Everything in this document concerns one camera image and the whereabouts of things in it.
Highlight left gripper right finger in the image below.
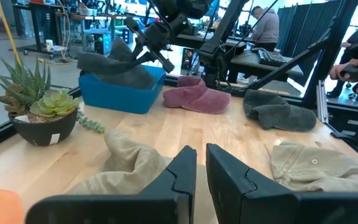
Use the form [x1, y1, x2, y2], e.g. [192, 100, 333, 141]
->
[206, 142, 358, 224]

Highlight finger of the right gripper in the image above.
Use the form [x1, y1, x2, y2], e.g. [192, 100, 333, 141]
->
[131, 42, 142, 62]
[121, 52, 157, 70]

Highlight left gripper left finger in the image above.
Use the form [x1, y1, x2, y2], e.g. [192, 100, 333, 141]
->
[25, 145, 198, 224]

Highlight dark grey baseball cap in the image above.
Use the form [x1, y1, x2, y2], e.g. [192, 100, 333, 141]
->
[76, 37, 157, 90]
[243, 89, 318, 132]

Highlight beige baseball cap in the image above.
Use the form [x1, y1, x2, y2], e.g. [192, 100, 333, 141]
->
[270, 141, 358, 192]
[67, 129, 173, 195]

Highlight maroon baseball cap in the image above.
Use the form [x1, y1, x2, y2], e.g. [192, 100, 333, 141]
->
[162, 76, 232, 115]

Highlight grey desk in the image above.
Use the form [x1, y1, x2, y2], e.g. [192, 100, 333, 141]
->
[228, 51, 305, 83]
[172, 32, 248, 50]

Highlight computer tower with lights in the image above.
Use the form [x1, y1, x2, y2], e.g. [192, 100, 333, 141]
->
[93, 32, 113, 55]

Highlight blue plastic bin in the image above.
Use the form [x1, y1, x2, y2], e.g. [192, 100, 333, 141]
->
[78, 65, 167, 115]

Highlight black-legged workbench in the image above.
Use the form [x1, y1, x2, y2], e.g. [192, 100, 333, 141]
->
[11, 0, 73, 60]

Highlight black keyboard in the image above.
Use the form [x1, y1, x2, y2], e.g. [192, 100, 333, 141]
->
[257, 49, 288, 68]

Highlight potted succulents in black pot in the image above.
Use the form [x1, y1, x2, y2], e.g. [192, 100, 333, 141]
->
[0, 55, 105, 147]

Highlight silver aluminium extrusion bar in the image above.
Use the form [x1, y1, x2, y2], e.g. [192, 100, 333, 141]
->
[316, 80, 329, 124]

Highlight black box with white labels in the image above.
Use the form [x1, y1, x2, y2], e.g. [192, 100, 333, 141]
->
[328, 108, 358, 147]

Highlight dark folding curtain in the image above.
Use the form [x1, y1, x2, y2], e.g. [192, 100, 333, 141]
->
[277, 2, 337, 62]

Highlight person's hand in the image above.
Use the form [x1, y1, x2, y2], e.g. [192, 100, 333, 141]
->
[329, 57, 358, 82]

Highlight yellow cable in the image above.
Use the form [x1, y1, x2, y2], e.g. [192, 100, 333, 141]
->
[0, 0, 23, 68]

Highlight black aluminium rig frame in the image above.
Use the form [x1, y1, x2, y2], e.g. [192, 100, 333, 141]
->
[0, 0, 358, 169]

